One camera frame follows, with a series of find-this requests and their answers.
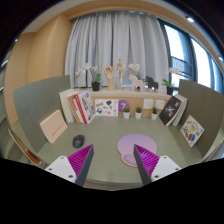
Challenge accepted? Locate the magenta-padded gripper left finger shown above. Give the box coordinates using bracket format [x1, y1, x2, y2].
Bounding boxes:
[44, 143, 95, 187]

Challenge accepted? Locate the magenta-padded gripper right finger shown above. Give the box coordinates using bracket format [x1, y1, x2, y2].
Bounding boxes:
[133, 143, 182, 186]

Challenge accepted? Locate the black computer mouse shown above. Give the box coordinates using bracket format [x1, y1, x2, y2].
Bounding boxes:
[72, 134, 86, 149]

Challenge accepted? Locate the purple mouse pad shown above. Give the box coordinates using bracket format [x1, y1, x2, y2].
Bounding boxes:
[116, 133, 158, 168]

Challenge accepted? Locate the beige book with red text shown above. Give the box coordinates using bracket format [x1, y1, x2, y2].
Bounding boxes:
[39, 109, 69, 144]

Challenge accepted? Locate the colourful sticker card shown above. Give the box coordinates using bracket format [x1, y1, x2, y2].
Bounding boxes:
[179, 114, 205, 148]

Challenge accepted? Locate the small plant in white pot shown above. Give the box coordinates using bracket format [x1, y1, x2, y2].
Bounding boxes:
[134, 106, 143, 120]
[150, 106, 159, 121]
[122, 106, 132, 120]

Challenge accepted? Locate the black-cover book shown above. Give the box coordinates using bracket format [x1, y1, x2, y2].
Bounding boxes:
[158, 95, 183, 127]

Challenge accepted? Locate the brown kraft book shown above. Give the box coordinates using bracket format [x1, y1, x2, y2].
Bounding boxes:
[68, 94, 83, 124]

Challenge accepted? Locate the white book behind black book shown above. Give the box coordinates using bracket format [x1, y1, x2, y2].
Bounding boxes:
[171, 93, 189, 127]

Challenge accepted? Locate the photo-cover book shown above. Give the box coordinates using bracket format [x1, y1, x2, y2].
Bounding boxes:
[77, 90, 97, 125]

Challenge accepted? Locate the grey-green desk partition panel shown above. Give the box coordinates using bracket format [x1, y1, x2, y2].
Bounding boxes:
[13, 74, 72, 154]
[178, 78, 224, 158]

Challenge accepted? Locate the white sticker sheet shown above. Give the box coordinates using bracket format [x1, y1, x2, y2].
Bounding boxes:
[94, 98, 120, 117]

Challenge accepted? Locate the round purple number sign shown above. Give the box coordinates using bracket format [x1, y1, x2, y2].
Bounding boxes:
[118, 99, 131, 114]

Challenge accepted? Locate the white orchid in black pot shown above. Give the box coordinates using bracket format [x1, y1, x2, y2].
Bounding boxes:
[74, 63, 102, 92]
[161, 66, 184, 96]

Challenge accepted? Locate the black horse figurine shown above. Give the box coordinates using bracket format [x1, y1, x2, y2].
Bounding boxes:
[145, 75, 160, 92]

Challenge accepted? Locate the pink horse figurine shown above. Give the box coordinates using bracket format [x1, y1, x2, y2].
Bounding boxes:
[128, 73, 146, 92]

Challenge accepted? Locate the wooden hand model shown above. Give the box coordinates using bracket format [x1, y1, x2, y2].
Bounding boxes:
[103, 64, 115, 92]

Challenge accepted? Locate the white orchid behind pink horse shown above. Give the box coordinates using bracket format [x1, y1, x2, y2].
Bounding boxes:
[127, 63, 145, 83]

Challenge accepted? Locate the dark-framed window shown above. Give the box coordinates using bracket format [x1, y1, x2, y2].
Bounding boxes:
[156, 16, 224, 96]

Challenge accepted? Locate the wooden mannequin figure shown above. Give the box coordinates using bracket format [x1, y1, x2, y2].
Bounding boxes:
[115, 57, 128, 90]

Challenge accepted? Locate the grey curtain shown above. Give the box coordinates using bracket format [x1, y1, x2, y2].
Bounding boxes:
[64, 10, 170, 89]

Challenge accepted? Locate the white wall socket plate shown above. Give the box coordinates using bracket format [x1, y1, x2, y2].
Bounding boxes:
[142, 98, 154, 110]
[155, 99, 166, 111]

